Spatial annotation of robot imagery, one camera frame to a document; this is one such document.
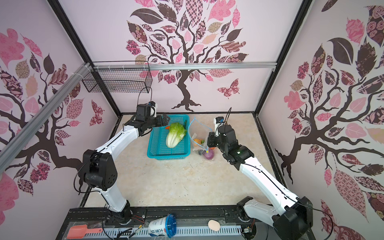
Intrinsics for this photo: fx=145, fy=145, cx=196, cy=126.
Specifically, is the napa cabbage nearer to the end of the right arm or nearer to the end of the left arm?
the end of the left arm

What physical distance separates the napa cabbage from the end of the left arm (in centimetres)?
17

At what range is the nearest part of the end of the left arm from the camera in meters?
0.67

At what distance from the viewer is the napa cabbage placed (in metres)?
0.97
